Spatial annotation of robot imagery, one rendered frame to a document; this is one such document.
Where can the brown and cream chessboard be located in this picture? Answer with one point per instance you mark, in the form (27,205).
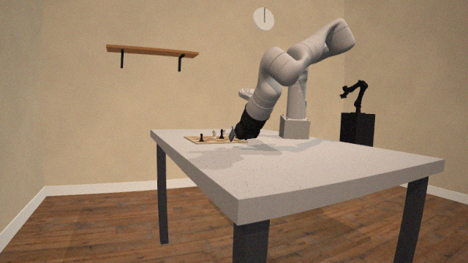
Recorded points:
(209,140)

